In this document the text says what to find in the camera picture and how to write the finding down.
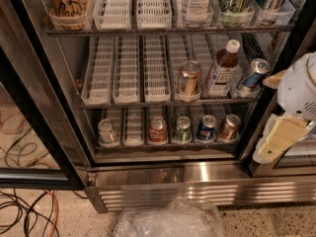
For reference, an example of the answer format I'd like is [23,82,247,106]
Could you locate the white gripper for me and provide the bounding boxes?
[257,52,316,160]

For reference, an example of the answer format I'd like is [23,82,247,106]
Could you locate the red coke can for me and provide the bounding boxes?
[149,117,168,144]

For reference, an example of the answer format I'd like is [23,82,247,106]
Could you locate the brown gold can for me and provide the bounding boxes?
[218,114,241,140]

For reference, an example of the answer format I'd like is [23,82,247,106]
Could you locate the blue pepsi can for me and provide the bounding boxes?
[196,115,217,141]

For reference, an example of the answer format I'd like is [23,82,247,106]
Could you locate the gold can middle shelf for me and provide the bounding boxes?
[177,60,201,96]

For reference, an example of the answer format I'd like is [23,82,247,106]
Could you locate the rear green can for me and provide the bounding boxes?
[174,105,190,117]

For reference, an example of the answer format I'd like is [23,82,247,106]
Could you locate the green soda can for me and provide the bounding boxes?
[173,116,192,143]

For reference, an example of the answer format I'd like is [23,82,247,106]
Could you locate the blue silver can top shelf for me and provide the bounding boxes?
[256,0,285,26]

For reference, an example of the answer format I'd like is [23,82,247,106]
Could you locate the stainless steel display fridge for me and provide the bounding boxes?
[13,0,316,214]

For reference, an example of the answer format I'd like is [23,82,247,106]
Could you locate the green tall can top shelf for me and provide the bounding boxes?
[218,0,255,27]

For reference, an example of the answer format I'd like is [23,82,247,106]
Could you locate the white labelled bottle top shelf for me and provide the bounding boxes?
[182,0,212,28]

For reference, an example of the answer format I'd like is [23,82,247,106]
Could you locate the white silver can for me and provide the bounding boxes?
[98,119,118,144]

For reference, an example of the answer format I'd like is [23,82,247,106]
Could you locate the tan tall can top shelf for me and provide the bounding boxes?
[49,0,90,30]

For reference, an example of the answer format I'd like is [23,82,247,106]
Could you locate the open glass fridge door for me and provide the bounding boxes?
[0,0,90,190]

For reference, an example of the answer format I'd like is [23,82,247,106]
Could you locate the brown tea bottle white cap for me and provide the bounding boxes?
[204,39,240,96]

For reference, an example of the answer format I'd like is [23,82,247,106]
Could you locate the clear plastic bag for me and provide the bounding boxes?
[114,197,225,237]

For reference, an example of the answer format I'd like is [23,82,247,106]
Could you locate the middle wire shelf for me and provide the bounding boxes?
[79,97,259,110]

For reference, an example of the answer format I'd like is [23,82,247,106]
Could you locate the wire shelf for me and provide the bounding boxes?
[95,141,238,152]
[79,97,259,110]
[45,25,293,38]

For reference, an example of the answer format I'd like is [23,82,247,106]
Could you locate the top wire shelf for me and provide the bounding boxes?
[45,25,293,38]

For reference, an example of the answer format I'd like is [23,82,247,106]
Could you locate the bottom wire shelf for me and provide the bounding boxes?
[95,141,238,152]

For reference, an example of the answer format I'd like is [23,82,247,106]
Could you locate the orange cable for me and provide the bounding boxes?
[42,189,60,237]

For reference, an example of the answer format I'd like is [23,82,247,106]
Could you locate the black cables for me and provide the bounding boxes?
[0,188,60,237]

